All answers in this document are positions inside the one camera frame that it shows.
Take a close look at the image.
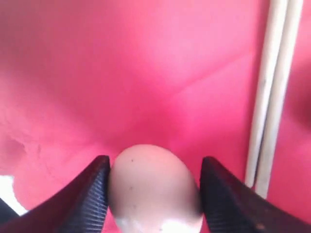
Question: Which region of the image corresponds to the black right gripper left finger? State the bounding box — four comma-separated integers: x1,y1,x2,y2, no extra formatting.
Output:
0,155,110,233

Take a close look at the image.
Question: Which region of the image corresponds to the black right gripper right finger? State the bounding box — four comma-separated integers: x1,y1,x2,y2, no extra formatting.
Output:
201,156,311,233

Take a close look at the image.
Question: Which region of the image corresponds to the brown egg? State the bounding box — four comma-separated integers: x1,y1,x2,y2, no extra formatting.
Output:
108,144,203,233

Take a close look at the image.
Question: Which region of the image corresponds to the red table cloth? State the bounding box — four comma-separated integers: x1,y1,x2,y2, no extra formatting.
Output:
0,0,311,233

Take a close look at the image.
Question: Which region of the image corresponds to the lower wooden chopstick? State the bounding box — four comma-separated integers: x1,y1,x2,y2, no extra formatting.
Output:
253,0,304,199

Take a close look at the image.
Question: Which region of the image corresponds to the wooden chopstick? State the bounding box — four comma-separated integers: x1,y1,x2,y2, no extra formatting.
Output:
245,0,288,188
253,0,304,199

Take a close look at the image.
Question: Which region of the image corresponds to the upper wooden chopstick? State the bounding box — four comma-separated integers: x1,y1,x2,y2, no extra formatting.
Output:
245,0,288,188

